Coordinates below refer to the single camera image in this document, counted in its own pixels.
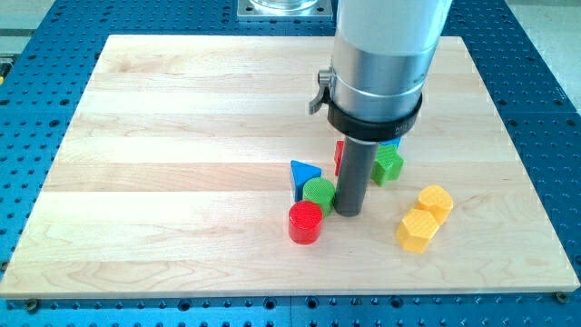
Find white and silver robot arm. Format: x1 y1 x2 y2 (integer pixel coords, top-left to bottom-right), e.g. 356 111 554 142
310 0 452 142

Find green star block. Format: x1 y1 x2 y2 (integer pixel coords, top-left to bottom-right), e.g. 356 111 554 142
370 144 404 186

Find blue cube block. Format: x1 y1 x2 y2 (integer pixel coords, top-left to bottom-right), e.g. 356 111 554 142
379 137 401 150

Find blue triangle block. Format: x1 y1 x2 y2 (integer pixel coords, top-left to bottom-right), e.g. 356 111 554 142
290 160 322 202

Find green cylinder block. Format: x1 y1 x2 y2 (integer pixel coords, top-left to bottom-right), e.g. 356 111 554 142
302 177 335 217

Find red block behind rod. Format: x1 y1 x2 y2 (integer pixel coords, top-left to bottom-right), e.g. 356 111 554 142
334 140 345 176

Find red cylinder block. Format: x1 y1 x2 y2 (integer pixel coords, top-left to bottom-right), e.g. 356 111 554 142
288 201 323 244

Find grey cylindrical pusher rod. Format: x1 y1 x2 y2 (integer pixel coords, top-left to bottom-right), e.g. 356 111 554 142
334 136 379 217

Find light wooden board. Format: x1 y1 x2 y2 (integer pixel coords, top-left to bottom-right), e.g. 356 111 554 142
1 35 579 299

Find yellow hexagon block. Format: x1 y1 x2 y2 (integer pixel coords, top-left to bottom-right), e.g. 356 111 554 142
396 208 439 253

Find yellow rounded block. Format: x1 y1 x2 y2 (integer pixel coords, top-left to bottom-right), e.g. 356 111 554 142
415 184 454 224

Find silver robot mounting plate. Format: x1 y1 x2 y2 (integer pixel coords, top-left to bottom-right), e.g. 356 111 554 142
236 0 333 19

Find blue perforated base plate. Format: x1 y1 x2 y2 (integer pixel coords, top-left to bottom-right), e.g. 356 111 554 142
1 0 580 326

